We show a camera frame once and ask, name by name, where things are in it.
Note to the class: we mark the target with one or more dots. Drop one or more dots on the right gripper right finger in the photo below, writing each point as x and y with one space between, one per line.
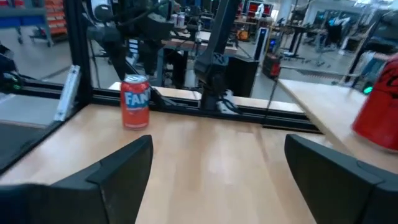
342 193

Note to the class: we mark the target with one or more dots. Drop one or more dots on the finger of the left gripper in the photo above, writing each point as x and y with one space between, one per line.
115 57

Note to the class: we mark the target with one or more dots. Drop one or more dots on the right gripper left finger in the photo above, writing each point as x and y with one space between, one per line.
93 199

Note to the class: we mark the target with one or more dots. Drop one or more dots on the red Fanta can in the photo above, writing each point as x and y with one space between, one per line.
135 112

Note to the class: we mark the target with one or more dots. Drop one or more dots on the red Coca-Cola Zero can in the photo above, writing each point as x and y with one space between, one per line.
379 124

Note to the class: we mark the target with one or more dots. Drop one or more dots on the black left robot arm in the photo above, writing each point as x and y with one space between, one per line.
214 71

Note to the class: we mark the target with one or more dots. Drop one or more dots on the wooden shelf with black legs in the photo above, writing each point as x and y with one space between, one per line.
323 102

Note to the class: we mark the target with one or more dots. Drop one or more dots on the orange bin rack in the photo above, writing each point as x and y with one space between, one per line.
56 18

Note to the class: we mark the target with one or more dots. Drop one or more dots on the wooden desk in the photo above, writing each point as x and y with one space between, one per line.
186 45

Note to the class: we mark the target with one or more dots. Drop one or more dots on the blue cart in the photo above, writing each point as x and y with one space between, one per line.
25 20

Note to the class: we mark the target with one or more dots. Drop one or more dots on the black device with green light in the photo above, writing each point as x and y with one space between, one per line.
9 68

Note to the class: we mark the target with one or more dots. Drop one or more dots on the black computer tower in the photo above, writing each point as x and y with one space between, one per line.
242 77

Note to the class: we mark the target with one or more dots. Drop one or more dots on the red black box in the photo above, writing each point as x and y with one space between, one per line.
272 67

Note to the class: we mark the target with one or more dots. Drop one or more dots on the white tower device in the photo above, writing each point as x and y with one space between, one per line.
262 43

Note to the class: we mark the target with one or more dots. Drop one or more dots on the black aluminium table frame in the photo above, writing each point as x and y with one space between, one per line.
77 46

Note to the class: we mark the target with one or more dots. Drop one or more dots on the silver frame bracket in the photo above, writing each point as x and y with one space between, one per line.
66 93

